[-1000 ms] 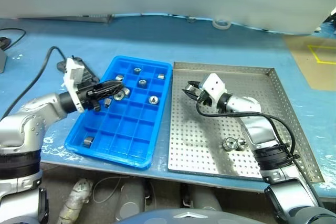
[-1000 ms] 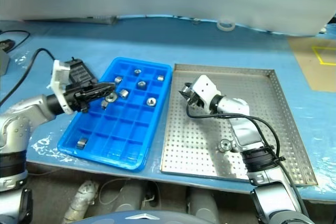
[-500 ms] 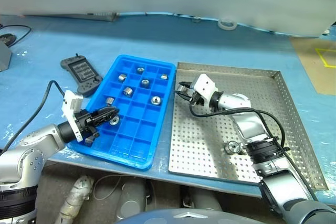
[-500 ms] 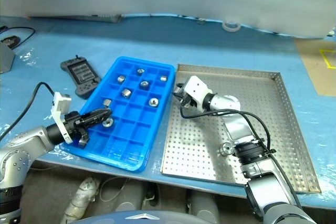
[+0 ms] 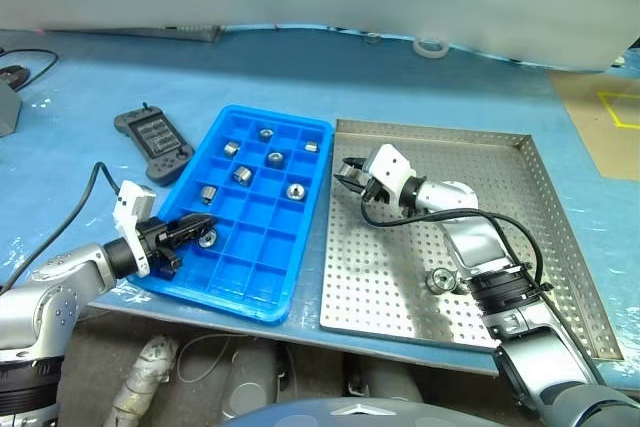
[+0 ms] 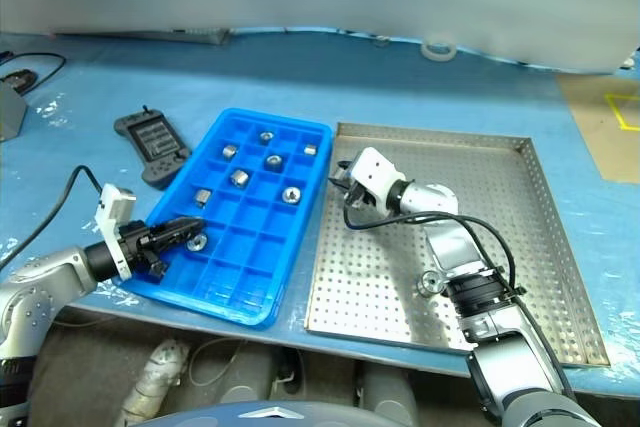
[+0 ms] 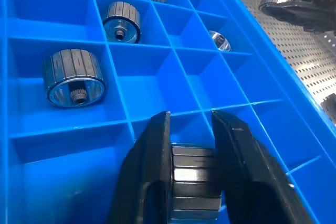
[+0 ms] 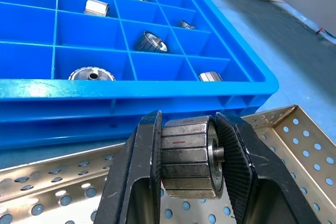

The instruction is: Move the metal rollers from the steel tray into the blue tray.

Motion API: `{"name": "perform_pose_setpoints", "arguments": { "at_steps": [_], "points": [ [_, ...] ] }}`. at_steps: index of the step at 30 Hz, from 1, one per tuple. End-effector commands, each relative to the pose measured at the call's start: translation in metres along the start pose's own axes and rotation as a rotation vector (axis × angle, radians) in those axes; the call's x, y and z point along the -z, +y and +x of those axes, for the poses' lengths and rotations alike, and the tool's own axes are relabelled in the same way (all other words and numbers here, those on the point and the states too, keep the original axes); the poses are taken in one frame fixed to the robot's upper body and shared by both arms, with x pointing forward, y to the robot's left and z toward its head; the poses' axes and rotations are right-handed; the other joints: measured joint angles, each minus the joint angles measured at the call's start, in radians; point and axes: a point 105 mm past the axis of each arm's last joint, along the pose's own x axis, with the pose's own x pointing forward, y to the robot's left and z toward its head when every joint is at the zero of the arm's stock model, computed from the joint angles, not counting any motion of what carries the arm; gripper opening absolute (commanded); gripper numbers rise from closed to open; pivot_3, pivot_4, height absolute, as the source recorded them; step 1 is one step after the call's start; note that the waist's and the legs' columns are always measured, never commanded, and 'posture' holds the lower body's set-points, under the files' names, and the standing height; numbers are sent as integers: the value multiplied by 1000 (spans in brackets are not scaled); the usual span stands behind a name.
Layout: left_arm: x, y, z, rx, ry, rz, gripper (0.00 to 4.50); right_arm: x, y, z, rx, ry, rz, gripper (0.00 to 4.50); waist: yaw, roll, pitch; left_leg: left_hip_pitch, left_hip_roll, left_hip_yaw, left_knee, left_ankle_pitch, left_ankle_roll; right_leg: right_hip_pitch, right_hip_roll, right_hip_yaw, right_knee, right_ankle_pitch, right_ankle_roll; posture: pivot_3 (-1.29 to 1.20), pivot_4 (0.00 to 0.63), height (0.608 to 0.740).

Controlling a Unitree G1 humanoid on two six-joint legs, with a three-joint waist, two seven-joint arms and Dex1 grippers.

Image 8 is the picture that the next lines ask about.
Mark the blue plastic compartment tray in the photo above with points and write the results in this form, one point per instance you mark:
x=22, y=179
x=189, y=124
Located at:
x=26, y=95

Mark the small metal bracket part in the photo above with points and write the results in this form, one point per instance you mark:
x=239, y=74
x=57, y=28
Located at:
x=96, y=7

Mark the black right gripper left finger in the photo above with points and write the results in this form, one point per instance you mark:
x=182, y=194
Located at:
x=141, y=161

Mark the perforated steel tray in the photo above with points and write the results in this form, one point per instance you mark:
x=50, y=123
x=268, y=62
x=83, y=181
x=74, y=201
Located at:
x=296, y=163

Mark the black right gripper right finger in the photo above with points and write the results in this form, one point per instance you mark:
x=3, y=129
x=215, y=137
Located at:
x=252, y=171

